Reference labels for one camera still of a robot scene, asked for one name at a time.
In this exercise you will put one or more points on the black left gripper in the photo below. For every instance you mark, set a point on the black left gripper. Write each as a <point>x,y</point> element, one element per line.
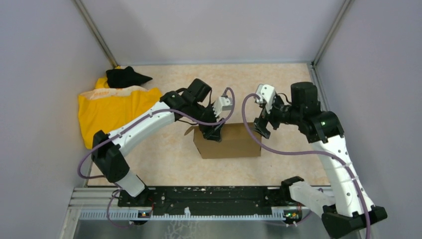
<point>213,132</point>

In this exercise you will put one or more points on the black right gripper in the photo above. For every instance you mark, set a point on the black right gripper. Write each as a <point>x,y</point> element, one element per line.
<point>264,116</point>

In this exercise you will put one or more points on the brown cardboard box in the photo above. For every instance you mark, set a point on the brown cardboard box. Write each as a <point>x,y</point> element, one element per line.
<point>235,143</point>

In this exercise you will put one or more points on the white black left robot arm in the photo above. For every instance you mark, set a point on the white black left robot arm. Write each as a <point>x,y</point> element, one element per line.
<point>110,149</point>

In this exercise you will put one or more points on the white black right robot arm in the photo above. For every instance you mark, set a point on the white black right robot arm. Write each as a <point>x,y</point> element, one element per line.
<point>350,208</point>

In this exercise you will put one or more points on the black cloth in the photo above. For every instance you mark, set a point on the black cloth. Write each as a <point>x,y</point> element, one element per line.
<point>124,78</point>

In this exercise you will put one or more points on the yellow cloth garment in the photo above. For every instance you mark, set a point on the yellow cloth garment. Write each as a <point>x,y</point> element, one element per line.
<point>106,109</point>

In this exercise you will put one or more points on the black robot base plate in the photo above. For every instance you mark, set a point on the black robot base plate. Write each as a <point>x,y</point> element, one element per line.
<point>208,200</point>

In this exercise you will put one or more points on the white slotted cable duct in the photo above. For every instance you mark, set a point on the white slotted cable duct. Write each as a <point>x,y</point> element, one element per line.
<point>135,215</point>

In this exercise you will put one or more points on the aluminium frame rail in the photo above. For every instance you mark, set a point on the aluminium frame rail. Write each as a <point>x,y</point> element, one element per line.
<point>100,197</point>

